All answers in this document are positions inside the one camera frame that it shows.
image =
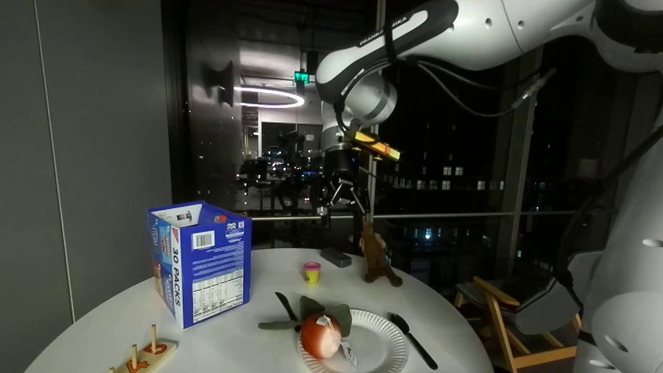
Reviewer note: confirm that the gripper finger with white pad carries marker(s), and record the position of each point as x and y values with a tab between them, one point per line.
325	208

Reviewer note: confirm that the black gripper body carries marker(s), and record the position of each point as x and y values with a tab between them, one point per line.
347	166

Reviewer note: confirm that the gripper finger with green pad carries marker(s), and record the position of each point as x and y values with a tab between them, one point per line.
358	208

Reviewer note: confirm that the radish with green leaves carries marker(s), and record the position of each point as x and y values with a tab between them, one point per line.
319	336

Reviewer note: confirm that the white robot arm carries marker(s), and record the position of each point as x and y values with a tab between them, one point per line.
524	28

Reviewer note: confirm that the blue cardboard box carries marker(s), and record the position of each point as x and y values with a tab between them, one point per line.
207	277

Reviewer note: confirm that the white paper plate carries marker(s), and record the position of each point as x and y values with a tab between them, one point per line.
375	344

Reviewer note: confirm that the brown plush toy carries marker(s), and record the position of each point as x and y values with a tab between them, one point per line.
375	256

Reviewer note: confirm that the yellow cup with pink lid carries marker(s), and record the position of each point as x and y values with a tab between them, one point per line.
314	272

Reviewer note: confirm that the green exit sign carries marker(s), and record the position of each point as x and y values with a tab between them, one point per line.
300	78

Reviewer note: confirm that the wooden peg board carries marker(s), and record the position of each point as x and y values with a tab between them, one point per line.
148	351

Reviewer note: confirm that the wooden chair frame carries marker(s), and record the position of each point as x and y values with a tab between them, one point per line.
499	324

